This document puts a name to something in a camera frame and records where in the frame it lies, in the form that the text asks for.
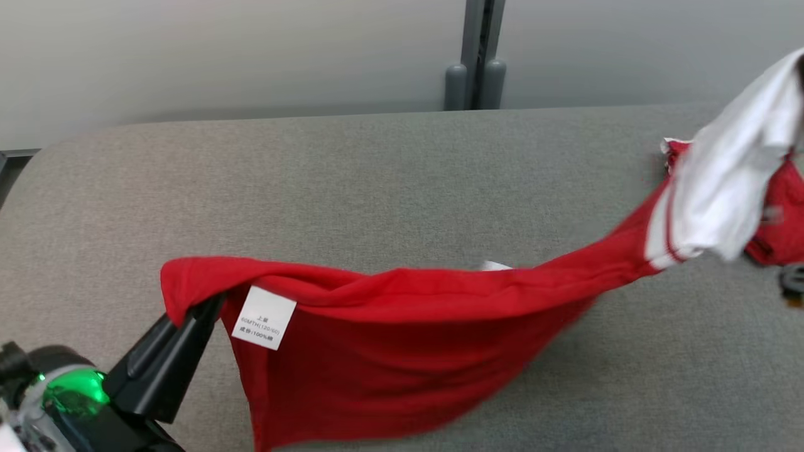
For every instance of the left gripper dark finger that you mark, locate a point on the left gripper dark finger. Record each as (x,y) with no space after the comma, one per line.
(147,342)
(166,370)

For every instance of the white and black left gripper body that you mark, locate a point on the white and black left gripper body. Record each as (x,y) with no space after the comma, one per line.
(75,392)

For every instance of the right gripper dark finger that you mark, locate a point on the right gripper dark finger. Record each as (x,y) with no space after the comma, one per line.
(801,72)

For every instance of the red shorts with white stripe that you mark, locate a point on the red shorts with white stripe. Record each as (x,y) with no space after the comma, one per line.
(782,232)

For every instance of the red shirt with white sleeves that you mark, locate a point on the red shirt with white sleeves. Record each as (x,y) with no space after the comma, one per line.
(377,351)

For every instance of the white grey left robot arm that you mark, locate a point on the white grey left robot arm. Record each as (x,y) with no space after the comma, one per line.
(12,433)

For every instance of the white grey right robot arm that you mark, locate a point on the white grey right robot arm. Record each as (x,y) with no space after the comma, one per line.
(794,282)

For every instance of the grey cylindrical post foot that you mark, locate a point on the grey cylindrical post foot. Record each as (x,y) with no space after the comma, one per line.
(494,85)
(456,88)

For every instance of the grey metal partition post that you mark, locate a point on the grey metal partition post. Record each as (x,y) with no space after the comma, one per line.
(482,37)

